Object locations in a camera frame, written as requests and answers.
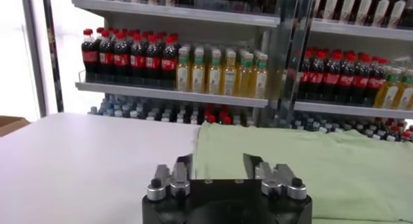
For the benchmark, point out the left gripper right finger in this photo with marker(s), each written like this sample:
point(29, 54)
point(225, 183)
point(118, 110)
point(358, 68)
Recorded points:
point(277, 180)

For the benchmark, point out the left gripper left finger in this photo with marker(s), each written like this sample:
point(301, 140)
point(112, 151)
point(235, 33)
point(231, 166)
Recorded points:
point(175, 180)

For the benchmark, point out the light green polo shirt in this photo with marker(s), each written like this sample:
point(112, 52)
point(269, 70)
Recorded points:
point(306, 173)

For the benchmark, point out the grey drinks shelf rack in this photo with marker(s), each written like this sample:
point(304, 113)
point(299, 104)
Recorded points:
point(161, 94)
point(355, 110)

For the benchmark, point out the yellow tea bottle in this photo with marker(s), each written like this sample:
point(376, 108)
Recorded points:
point(388, 94)
point(183, 73)
point(405, 96)
point(244, 78)
point(260, 80)
point(198, 74)
point(214, 75)
point(229, 77)

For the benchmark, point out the cola bottle red cap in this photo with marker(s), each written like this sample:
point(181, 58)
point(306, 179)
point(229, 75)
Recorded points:
point(331, 79)
point(305, 78)
point(121, 60)
point(169, 64)
point(316, 78)
point(346, 80)
point(376, 83)
point(137, 61)
point(89, 57)
point(152, 63)
point(106, 58)
point(360, 81)

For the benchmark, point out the brown cardboard box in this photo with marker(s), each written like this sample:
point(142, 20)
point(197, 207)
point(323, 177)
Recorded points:
point(11, 125)

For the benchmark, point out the dark tea bottle green cap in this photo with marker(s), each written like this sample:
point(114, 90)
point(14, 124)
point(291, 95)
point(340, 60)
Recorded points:
point(397, 12)
point(380, 10)
point(330, 6)
point(364, 9)
point(347, 7)

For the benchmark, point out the dark window frame post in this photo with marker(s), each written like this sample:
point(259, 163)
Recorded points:
point(53, 57)

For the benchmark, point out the grey window frame post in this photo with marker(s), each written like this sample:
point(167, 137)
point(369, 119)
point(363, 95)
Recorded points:
point(34, 51)

